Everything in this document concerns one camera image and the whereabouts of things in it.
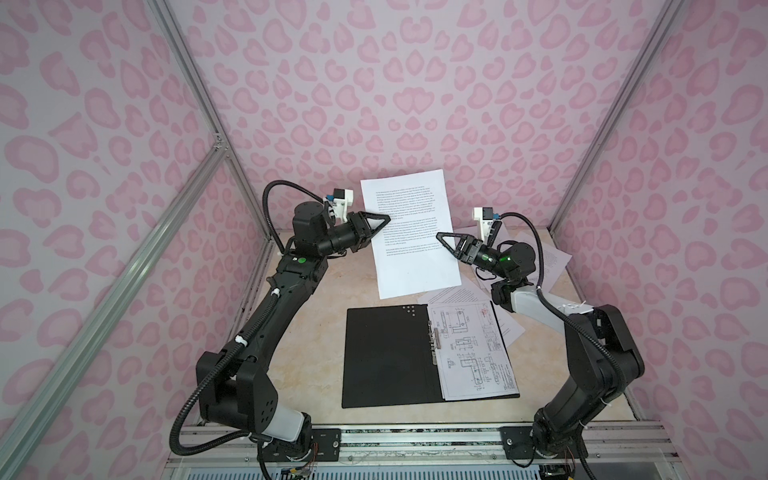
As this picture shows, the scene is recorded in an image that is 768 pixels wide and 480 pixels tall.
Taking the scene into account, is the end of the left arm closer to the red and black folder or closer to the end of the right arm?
the end of the right arm

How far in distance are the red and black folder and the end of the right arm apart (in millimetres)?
301

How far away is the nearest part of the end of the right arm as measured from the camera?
700 millimetres

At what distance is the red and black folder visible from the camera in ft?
2.73
